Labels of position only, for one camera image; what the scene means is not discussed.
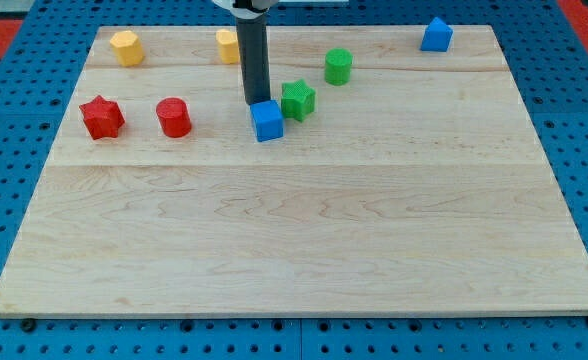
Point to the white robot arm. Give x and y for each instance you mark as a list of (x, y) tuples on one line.
[(255, 6)]

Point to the blue cube block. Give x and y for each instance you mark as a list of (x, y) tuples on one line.
[(267, 120)]

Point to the green star block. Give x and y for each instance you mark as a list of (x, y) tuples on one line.
[(298, 100)]

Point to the light wooden board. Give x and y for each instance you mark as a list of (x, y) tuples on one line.
[(418, 189)]

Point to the green cylinder block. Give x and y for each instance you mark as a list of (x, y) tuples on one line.
[(338, 64)]

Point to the red cylinder block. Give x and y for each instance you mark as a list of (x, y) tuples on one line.
[(174, 117)]

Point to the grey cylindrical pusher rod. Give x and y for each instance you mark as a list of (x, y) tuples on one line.
[(254, 59)]

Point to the yellow rounded block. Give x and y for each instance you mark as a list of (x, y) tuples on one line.
[(228, 46)]

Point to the red star block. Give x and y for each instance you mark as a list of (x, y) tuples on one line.
[(102, 118)]

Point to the blue triangular prism block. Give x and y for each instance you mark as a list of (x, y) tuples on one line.
[(437, 36)]

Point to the yellow hexagon block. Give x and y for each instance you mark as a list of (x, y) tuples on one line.
[(127, 48)]

